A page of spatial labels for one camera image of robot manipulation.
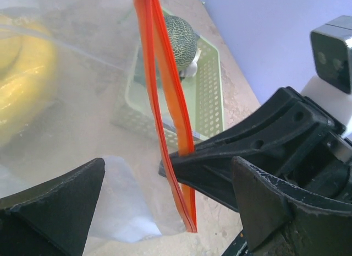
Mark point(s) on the white garlic bulb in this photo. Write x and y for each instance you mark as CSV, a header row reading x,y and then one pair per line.
x,y
191,70

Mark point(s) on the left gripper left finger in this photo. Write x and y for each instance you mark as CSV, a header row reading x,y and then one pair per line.
x,y
54,217

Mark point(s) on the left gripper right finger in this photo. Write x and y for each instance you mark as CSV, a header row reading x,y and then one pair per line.
x,y
280,218

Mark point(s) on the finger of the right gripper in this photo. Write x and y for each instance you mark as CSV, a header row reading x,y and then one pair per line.
x,y
297,138

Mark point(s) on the green plastic basket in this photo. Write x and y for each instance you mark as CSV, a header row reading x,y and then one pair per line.
x,y
203,95

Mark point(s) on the yellow banana bunch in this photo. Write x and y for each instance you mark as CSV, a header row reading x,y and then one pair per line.
x,y
29,63

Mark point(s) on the green netted melon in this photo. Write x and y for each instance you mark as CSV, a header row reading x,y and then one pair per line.
x,y
183,40

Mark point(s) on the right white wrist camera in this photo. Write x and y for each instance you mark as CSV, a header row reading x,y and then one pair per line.
x,y
330,87

